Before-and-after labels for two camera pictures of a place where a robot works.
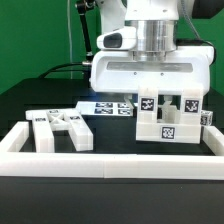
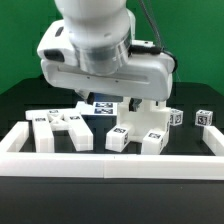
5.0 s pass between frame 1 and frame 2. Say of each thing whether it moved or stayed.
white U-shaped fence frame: stayed
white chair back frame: stayed
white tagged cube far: stayed
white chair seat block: moved
